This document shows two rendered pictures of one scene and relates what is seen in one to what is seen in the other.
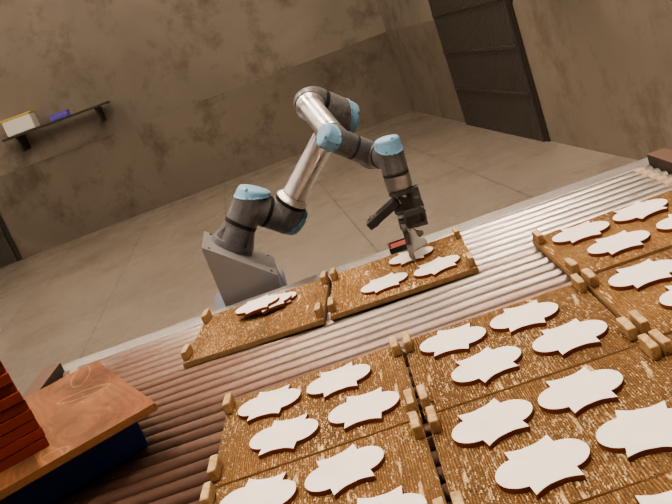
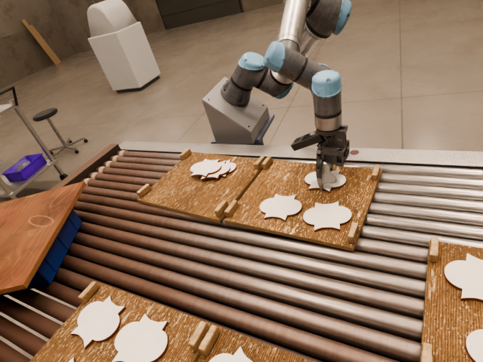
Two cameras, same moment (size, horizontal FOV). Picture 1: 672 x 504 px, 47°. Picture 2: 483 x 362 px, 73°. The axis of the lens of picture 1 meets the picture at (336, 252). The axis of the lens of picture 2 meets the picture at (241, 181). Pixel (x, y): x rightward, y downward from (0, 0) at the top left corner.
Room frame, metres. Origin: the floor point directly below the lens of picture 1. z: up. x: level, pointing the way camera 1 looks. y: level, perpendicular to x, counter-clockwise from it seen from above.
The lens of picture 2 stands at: (1.32, -0.45, 1.61)
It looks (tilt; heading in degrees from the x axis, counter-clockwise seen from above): 34 degrees down; 34
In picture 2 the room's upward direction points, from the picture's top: 17 degrees counter-clockwise
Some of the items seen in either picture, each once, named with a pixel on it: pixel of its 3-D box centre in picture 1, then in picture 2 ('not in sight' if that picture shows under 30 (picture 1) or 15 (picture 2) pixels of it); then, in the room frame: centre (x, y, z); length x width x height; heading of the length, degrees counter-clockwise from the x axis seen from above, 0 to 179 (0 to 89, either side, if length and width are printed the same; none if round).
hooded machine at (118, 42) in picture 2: not in sight; (121, 46); (6.14, 4.40, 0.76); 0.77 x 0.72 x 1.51; 92
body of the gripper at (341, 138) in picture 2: (408, 207); (331, 144); (2.17, -0.24, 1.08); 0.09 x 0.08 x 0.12; 84
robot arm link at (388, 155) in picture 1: (390, 155); (326, 93); (2.17, -0.24, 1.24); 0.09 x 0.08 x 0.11; 21
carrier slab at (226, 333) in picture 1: (261, 319); (202, 181); (2.14, 0.27, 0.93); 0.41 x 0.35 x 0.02; 82
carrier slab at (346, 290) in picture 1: (399, 273); (303, 196); (2.10, -0.15, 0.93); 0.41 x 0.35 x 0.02; 84
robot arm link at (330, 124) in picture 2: (398, 182); (328, 119); (2.17, -0.24, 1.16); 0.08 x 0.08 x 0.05
